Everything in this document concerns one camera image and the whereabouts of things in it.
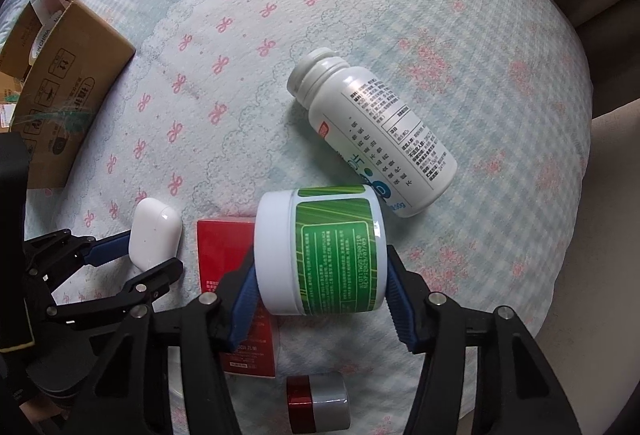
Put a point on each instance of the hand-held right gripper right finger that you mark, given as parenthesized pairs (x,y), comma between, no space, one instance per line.
(401,305)

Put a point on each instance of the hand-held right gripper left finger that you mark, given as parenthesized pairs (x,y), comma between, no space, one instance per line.
(242,295)

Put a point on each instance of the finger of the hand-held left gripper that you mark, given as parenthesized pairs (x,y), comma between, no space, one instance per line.
(107,251)
(150,279)

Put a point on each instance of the white earbuds case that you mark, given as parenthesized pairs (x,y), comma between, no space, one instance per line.
(154,235)

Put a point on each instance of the white jar with green label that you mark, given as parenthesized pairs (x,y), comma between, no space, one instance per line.
(325,251)

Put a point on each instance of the red flat box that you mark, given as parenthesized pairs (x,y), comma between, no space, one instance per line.
(222,245)

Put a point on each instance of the small red and silver jar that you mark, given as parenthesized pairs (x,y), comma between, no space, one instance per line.
(317,404)

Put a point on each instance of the brown cardboard box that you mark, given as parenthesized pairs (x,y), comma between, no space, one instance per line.
(65,80)

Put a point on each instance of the white pill bottle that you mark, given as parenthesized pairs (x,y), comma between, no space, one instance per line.
(377,135)

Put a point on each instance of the bow-print checked bedsheet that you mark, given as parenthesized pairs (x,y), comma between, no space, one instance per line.
(280,40)

